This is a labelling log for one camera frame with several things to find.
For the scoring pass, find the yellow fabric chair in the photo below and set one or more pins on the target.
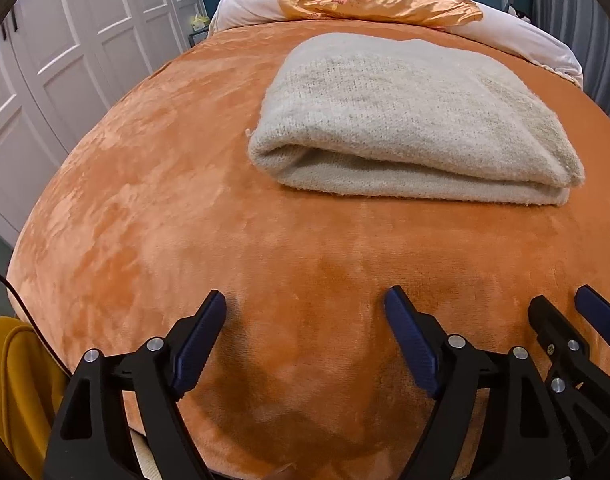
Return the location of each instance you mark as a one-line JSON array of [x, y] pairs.
[[20, 395]]

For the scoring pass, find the white wardrobe doors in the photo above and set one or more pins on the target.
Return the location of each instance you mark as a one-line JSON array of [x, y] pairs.
[[85, 60]]

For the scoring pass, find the nightstand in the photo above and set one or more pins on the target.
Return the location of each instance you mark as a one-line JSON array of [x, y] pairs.
[[199, 38]]

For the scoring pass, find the striped curtain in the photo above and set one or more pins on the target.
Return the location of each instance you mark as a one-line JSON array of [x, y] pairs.
[[585, 35]]

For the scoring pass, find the orange plush blanket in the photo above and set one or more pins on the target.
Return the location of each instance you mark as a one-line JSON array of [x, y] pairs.
[[185, 210]]

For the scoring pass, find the tissue box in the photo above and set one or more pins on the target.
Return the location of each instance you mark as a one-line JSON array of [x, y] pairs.
[[201, 21]]

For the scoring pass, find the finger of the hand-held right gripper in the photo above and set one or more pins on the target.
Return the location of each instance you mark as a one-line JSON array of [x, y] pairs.
[[565, 345], [602, 315]]

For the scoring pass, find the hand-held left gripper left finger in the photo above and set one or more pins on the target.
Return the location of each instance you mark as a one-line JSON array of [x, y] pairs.
[[197, 345]]

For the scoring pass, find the cream knit garment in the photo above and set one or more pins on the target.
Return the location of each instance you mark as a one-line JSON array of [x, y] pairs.
[[410, 110]]

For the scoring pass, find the white pillow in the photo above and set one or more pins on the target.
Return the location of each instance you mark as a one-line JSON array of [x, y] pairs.
[[245, 5]]

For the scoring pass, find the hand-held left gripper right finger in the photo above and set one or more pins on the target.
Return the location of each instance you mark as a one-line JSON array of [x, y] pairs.
[[410, 340]]

